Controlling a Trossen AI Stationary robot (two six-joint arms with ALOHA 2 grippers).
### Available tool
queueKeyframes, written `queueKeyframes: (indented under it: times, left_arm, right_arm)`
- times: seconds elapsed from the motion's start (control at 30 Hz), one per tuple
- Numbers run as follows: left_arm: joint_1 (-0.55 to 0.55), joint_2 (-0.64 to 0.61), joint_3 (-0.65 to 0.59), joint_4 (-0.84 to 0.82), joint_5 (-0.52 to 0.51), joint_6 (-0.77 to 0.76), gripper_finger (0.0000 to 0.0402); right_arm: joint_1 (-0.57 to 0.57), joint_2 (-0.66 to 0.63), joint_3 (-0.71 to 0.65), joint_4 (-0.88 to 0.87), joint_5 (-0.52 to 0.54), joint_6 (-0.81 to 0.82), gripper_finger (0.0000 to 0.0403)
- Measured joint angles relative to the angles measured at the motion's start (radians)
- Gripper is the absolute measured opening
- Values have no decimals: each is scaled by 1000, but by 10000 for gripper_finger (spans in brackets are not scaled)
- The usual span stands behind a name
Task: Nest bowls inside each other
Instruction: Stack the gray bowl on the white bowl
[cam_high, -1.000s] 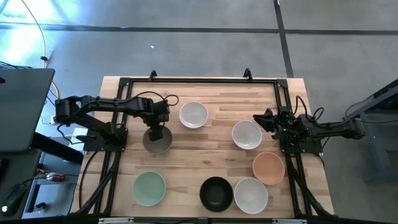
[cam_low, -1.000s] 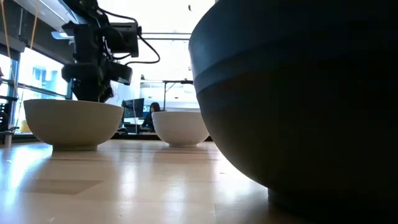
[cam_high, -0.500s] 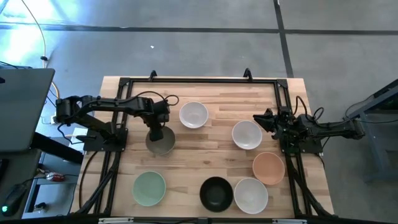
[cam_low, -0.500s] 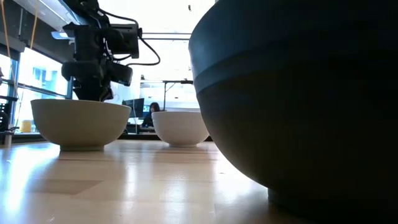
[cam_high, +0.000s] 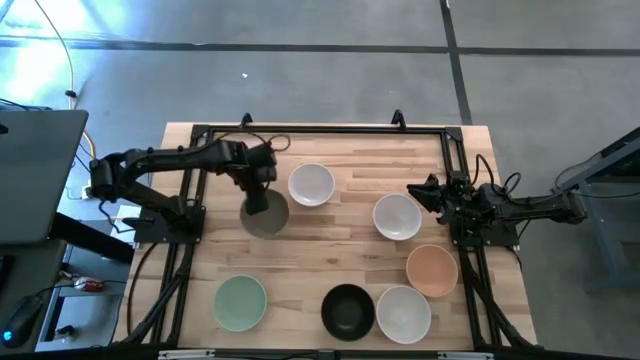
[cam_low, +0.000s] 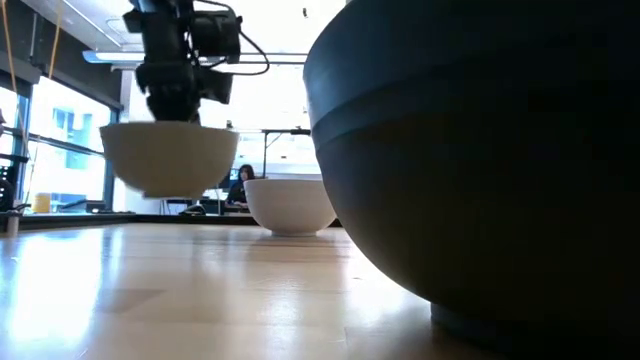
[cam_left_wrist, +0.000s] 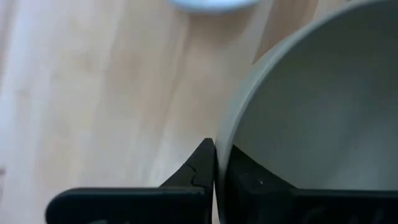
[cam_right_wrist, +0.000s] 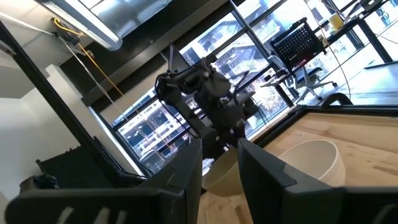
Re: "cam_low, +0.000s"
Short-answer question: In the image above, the computer monitor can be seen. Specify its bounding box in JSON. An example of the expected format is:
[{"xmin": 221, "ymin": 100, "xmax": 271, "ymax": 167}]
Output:
[{"xmin": 218, "ymin": 167, "xmax": 242, "ymax": 190}]

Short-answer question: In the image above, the dark blue-black bowl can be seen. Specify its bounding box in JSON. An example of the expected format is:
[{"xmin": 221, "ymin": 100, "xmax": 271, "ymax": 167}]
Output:
[{"xmin": 302, "ymin": 0, "xmax": 640, "ymax": 360}]

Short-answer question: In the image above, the ceiling light fixture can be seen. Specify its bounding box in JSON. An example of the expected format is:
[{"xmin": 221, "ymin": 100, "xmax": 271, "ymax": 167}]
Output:
[{"xmin": 82, "ymin": 48, "xmax": 147, "ymax": 65}]

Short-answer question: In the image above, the black aluminium table frame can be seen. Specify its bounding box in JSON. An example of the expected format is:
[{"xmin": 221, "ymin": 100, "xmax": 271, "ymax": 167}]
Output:
[{"xmin": 0, "ymin": 212, "xmax": 344, "ymax": 232}]

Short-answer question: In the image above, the orange hanging cord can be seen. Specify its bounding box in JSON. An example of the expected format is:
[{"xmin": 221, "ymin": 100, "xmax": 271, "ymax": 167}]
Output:
[
  {"xmin": 48, "ymin": 0, "xmax": 64, "ymax": 79},
  {"xmin": 0, "ymin": 0, "xmax": 19, "ymax": 96}
]

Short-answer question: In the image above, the person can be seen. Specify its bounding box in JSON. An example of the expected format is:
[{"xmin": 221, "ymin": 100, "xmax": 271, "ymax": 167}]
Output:
[{"xmin": 224, "ymin": 163, "xmax": 257, "ymax": 209}]

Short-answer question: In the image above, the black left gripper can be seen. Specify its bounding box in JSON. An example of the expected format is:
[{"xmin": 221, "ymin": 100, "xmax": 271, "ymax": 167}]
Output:
[{"xmin": 134, "ymin": 60, "xmax": 202, "ymax": 124}]

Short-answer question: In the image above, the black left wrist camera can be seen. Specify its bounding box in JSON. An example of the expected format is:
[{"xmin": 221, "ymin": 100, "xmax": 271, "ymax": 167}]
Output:
[{"xmin": 197, "ymin": 67, "xmax": 235, "ymax": 105}]

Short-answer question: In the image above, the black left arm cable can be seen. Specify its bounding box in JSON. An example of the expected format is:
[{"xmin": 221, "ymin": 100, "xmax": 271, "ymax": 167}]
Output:
[{"xmin": 197, "ymin": 0, "xmax": 272, "ymax": 77}]

